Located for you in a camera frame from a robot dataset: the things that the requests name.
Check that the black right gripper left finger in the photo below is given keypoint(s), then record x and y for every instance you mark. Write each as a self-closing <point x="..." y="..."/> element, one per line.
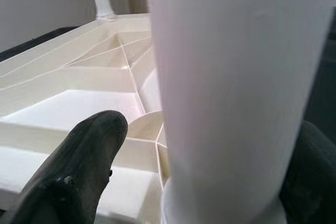
<point x="73" y="176"/>

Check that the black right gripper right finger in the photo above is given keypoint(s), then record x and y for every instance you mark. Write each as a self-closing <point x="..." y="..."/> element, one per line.
<point x="312" y="176"/>

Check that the white plastic table top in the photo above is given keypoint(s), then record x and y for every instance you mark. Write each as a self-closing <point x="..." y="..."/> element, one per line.
<point x="78" y="98"/>

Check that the black cloth table cover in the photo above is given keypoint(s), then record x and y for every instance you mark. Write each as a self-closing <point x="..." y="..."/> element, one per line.
<point x="324" y="82"/>

